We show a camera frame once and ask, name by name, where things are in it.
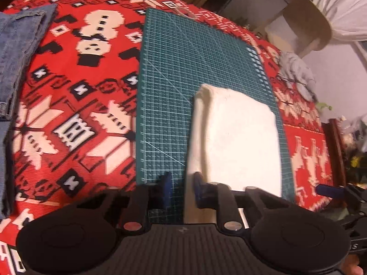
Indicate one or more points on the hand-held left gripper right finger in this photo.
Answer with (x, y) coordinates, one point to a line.
(197, 190)

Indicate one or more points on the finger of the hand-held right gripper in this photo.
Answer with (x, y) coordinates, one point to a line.
(329, 191)

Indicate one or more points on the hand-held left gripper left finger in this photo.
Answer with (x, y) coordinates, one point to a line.
(166, 190)

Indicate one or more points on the cream knit vest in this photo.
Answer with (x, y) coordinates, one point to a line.
(238, 131)

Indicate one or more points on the dark wooden nightstand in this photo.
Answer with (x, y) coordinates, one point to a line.
(335, 149)

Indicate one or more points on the small green plant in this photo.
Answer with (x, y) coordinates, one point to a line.
(324, 106)

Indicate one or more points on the green cutting mat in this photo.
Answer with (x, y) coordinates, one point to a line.
(166, 91)

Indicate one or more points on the grey sweater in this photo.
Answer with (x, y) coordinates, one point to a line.
(295, 71)

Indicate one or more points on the red patterned blanket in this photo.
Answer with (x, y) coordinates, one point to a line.
(71, 97)

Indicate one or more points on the beige wooden chair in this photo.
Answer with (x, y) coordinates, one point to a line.
(304, 20)

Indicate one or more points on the clear tape roll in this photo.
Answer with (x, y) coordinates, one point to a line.
(186, 13)

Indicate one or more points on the white hanging fabric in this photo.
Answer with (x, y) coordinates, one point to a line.
(344, 5)

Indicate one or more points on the grey refrigerator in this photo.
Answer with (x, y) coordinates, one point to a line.
(258, 0)

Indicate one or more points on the blue jeans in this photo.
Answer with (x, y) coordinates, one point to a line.
(14, 57)

